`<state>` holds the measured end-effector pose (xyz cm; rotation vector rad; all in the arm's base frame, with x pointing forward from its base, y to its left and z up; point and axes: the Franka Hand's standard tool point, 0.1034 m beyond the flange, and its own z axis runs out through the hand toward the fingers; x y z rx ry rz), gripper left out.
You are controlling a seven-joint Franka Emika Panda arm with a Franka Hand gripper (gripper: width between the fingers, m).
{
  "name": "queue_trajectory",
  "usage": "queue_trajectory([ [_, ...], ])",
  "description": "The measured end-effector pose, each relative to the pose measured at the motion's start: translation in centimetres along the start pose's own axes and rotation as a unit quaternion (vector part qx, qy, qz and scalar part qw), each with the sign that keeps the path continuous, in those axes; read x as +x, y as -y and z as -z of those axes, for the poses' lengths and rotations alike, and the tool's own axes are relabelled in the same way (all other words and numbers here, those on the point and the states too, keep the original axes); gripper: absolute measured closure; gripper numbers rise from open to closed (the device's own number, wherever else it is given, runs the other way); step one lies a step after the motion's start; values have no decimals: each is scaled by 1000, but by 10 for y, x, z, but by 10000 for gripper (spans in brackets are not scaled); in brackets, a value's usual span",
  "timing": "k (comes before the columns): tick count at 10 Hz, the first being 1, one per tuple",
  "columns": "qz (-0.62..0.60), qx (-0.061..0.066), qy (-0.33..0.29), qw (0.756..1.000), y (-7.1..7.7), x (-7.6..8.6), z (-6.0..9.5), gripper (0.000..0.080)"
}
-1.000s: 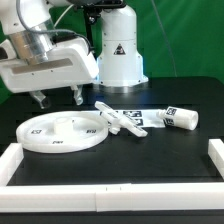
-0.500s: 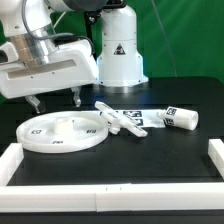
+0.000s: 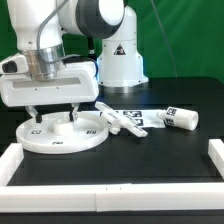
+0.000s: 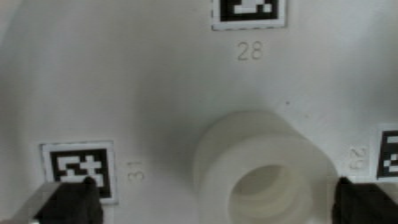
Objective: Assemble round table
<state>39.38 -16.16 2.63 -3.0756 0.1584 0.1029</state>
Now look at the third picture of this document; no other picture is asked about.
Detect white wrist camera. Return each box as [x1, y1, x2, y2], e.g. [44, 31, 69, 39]
[0, 53, 29, 75]

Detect white cross-shaped table base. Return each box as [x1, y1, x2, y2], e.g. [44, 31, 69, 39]
[95, 101, 148, 137]

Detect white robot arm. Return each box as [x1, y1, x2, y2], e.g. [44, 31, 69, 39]
[0, 0, 148, 122]

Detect white right fence bar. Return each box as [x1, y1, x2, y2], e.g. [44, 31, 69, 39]
[208, 139, 224, 175]

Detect white fence bar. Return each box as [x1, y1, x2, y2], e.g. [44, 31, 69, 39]
[208, 139, 224, 175]
[0, 182, 224, 213]
[0, 143, 24, 187]

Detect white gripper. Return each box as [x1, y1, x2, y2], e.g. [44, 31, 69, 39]
[0, 62, 99, 123]

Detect white marker sheet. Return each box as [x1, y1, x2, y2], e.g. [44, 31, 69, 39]
[99, 110, 166, 129]

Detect white round table top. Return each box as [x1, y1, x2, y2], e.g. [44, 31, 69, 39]
[16, 112, 109, 154]

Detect white front fence bar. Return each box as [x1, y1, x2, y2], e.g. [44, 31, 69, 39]
[0, 182, 224, 213]

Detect white left fence bar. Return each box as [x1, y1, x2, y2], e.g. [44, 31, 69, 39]
[0, 143, 24, 187]

